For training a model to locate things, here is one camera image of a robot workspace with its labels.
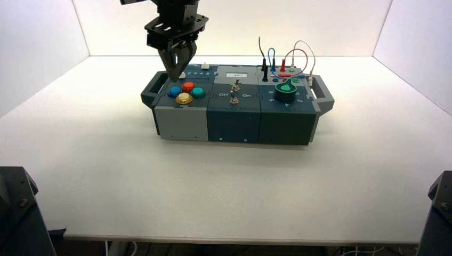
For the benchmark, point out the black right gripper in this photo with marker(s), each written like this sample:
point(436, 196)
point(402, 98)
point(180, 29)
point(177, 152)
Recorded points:
point(176, 24)

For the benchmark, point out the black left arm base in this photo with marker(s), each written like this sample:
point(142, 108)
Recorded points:
point(19, 215)

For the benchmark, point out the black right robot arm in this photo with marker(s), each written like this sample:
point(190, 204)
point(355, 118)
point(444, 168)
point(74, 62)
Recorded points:
point(136, 1)

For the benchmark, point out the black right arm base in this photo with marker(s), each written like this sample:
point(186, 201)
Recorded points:
point(439, 215)

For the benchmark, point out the red round push button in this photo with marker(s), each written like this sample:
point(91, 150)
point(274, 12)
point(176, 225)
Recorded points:
point(188, 86)

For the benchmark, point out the blue round push button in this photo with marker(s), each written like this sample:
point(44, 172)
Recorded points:
point(174, 92)

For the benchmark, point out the teal round push button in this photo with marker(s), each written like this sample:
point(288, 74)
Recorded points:
point(198, 92)

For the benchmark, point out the yellow round push button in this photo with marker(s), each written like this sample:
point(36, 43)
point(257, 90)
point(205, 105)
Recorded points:
point(184, 98)

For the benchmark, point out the white slider knob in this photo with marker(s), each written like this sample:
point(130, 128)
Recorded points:
point(183, 75)
point(204, 66)

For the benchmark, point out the grey and teal control box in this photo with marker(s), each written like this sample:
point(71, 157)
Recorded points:
point(233, 120)

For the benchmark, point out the black banana plug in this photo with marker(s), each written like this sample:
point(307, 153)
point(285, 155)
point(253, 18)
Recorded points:
point(265, 74)

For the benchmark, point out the green rotary knob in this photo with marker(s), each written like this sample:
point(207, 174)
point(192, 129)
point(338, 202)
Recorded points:
point(285, 92)

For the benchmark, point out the white table leg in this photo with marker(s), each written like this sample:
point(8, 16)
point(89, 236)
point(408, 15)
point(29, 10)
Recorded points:
point(113, 249)

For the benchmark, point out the metal toggle switch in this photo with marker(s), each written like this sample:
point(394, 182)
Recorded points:
point(236, 85)
point(233, 99)

